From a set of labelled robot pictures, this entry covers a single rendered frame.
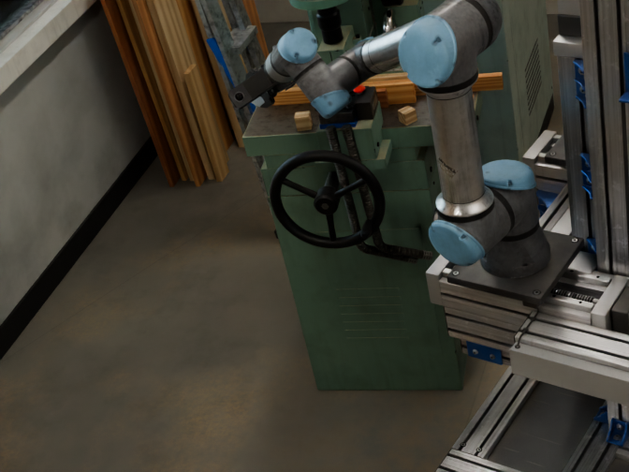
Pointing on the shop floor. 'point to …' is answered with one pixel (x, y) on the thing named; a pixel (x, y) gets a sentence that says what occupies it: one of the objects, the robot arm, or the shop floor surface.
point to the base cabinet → (371, 299)
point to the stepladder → (241, 45)
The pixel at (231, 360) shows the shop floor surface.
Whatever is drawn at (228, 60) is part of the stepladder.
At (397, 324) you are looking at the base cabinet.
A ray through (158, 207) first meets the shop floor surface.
